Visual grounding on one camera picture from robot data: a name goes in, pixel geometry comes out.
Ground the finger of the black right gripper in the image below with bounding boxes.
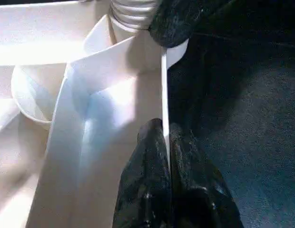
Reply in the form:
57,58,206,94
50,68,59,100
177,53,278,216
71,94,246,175
147,0,235,49

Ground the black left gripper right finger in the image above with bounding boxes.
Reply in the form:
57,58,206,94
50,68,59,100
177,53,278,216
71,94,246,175
169,122,243,228

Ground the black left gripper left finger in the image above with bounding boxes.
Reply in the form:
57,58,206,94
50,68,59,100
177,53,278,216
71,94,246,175
112,117,173,228

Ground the white plastic table leg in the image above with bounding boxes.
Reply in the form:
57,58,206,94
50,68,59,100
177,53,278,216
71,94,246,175
109,0,158,31

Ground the white plastic table top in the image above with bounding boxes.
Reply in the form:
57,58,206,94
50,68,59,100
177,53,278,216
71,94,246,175
0,0,190,228

